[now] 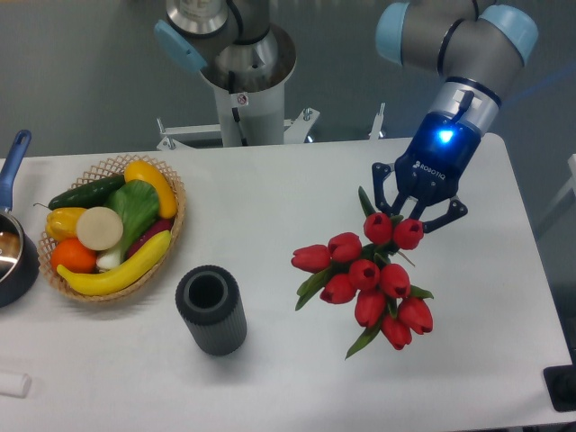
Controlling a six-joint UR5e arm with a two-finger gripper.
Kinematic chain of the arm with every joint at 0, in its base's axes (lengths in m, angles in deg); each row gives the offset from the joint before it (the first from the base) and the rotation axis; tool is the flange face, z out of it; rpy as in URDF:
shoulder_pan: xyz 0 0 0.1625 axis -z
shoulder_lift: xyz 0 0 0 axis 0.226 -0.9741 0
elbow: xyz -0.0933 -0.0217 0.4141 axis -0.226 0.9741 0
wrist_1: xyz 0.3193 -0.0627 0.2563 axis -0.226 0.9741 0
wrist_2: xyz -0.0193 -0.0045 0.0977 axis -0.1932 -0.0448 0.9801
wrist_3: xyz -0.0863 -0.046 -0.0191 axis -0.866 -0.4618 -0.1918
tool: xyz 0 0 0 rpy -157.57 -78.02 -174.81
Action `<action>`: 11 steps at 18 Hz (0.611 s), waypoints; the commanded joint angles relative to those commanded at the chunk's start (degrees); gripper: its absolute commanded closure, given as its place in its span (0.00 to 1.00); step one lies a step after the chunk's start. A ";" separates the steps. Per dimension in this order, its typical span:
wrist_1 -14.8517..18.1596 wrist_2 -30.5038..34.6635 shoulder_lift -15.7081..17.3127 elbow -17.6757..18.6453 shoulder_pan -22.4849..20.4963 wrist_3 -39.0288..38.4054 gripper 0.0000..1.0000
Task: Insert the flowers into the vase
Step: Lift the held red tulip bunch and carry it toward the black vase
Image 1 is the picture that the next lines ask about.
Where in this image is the beige round disc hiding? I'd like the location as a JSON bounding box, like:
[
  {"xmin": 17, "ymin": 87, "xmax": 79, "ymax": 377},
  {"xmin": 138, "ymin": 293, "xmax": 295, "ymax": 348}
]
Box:
[{"xmin": 76, "ymin": 207, "xmax": 123, "ymax": 251}]

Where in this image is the woven wicker basket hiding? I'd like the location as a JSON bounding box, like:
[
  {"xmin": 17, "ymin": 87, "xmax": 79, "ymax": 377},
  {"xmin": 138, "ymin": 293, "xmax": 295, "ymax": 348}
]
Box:
[{"xmin": 38, "ymin": 154, "xmax": 186, "ymax": 302}]

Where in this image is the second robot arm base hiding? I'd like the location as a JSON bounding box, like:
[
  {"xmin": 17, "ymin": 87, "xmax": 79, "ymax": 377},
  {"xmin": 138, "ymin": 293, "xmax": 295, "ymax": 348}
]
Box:
[{"xmin": 154, "ymin": 1, "xmax": 296, "ymax": 94}]

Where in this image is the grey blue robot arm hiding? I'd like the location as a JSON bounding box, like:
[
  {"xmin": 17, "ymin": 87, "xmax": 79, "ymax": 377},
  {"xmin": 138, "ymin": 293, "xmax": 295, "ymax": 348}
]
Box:
[{"xmin": 372, "ymin": 1, "xmax": 538, "ymax": 233}]

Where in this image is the black device at edge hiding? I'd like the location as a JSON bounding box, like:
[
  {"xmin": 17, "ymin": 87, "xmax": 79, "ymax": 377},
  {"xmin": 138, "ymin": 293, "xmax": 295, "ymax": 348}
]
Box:
[{"xmin": 544, "ymin": 365, "xmax": 575, "ymax": 412}]

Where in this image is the red tulip bouquet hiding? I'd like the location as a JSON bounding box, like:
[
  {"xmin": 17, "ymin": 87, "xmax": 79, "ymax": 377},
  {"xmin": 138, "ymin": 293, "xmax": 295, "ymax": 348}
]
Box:
[{"xmin": 291, "ymin": 187, "xmax": 434, "ymax": 358}]

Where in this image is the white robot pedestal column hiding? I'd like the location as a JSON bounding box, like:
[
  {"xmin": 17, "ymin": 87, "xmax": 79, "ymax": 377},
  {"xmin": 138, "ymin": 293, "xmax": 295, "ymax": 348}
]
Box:
[{"xmin": 213, "ymin": 84, "xmax": 284, "ymax": 148}]

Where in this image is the dark red chili pepper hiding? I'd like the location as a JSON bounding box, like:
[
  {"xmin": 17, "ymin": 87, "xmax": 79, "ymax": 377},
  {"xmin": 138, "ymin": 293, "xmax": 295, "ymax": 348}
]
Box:
[{"xmin": 126, "ymin": 219, "xmax": 173, "ymax": 258}]

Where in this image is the yellow banana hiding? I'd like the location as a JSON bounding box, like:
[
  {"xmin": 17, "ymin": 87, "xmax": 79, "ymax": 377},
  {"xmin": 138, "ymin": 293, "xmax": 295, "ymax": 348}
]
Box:
[{"xmin": 57, "ymin": 230, "xmax": 172, "ymax": 297}]

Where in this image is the white metal frame base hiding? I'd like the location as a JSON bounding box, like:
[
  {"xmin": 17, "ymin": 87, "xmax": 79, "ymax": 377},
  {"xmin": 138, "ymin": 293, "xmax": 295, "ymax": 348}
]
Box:
[{"xmin": 156, "ymin": 102, "xmax": 386, "ymax": 151}]

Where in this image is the white cylinder object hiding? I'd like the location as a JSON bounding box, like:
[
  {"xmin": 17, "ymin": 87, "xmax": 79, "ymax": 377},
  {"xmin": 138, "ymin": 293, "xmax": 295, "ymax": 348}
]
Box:
[{"xmin": 0, "ymin": 371, "xmax": 32, "ymax": 399}]

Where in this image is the yellow bell pepper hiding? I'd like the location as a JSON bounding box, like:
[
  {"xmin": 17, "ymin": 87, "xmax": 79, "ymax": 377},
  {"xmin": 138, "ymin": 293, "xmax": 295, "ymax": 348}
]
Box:
[{"xmin": 45, "ymin": 207, "xmax": 86, "ymax": 242}]

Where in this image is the dark grey ribbed vase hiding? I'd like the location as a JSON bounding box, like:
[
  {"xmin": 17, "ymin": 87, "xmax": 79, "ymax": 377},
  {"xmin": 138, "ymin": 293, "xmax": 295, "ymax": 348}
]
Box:
[{"xmin": 175, "ymin": 265, "xmax": 248, "ymax": 356}]

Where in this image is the green cucumber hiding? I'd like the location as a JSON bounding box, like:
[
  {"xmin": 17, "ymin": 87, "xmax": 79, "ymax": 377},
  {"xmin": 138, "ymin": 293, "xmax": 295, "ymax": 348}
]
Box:
[{"xmin": 34, "ymin": 175, "xmax": 125, "ymax": 211}]

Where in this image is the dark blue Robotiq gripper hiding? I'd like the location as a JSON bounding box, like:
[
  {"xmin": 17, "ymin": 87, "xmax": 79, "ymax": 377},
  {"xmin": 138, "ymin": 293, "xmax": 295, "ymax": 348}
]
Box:
[{"xmin": 372, "ymin": 112, "xmax": 481, "ymax": 233}]

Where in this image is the blue handled saucepan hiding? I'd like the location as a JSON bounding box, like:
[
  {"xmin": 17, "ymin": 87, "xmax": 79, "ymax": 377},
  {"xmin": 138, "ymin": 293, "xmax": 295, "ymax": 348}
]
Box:
[{"xmin": 1, "ymin": 130, "xmax": 39, "ymax": 308}]

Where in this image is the yellow squash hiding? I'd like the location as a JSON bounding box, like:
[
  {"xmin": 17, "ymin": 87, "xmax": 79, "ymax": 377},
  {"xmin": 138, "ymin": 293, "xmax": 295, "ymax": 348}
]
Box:
[{"xmin": 124, "ymin": 159, "xmax": 177, "ymax": 219}]

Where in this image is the green leafy bok choy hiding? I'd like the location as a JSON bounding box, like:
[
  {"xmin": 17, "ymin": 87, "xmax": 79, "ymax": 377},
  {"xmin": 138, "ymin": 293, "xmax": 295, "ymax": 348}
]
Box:
[{"xmin": 96, "ymin": 180, "xmax": 159, "ymax": 273}]

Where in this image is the orange fruit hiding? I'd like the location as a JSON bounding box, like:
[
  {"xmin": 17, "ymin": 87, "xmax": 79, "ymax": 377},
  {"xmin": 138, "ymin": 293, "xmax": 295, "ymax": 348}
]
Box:
[{"xmin": 50, "ymin": 238, "xmax": 96, "ymax": 274}]

